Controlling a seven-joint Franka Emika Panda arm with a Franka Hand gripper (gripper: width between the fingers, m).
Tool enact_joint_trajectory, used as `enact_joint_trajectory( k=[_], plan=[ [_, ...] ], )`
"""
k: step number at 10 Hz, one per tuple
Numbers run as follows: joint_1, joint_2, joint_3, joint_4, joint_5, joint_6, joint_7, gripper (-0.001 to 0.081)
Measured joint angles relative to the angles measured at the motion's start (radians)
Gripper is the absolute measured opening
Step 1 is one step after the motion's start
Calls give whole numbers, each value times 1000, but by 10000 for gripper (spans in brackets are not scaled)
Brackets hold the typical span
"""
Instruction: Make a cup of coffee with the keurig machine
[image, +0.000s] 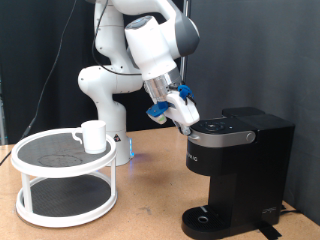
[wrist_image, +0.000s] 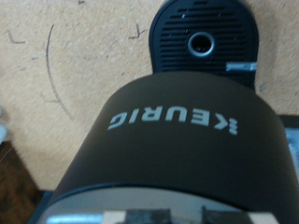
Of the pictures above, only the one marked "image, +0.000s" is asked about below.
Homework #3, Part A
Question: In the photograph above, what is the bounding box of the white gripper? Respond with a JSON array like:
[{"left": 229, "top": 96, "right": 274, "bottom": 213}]
[{"left": 162, "top": 91, "right": 201, "bottom": 137}]

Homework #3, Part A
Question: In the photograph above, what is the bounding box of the black Keurig coffee machine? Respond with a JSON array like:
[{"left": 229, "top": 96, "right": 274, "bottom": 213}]
[{"left": 180, "top": 106, "right": 296, "bottom": 240}]

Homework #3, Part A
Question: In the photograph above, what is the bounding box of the white plastic mug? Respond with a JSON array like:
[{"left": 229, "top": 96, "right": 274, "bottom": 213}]
[{"left": 71, "top": 120, "right": 108, "bottom": 155}]

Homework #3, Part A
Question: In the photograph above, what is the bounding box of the grey partition panel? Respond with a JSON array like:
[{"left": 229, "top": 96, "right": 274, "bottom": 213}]
[{"left": 180, "top": 0, "right": 320, "bottom": 226}]

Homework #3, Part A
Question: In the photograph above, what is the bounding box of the white two-tier turntable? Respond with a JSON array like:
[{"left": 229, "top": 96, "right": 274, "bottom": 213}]
[{"left": 10, "top": 127, "right": 118, "bottom": 229}]

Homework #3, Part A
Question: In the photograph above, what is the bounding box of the black curtain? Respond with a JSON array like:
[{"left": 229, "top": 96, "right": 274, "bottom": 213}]
[{"left": 0, "top": 0, "right": 185, "bottom": 145}]

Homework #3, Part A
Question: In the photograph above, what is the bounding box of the wrist camera on blue mount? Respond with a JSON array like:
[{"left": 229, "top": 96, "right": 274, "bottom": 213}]
[{"left": 145, "top": 100, "right": 172, "bottom": 126}]

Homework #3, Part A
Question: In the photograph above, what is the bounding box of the blue cable clip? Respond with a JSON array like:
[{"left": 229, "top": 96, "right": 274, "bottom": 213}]
[{"left": 177, "top": 84, "right": 196, "bottom": 102}]

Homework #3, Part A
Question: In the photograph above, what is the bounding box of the black power cord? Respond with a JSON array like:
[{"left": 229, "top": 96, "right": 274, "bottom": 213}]
[{"left": 279, "top": 203, "right": 304, "bottom": 215}]

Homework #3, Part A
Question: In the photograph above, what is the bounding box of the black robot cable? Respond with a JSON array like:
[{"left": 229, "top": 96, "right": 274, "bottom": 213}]
[{"left": 0, "top": 0, "right": 144, "bottom": 166}]

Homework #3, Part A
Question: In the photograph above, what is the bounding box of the metal frame post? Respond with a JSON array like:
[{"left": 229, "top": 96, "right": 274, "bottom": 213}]
[{"left": 0, "top": 74, "right": 8, "bottom": 146}]

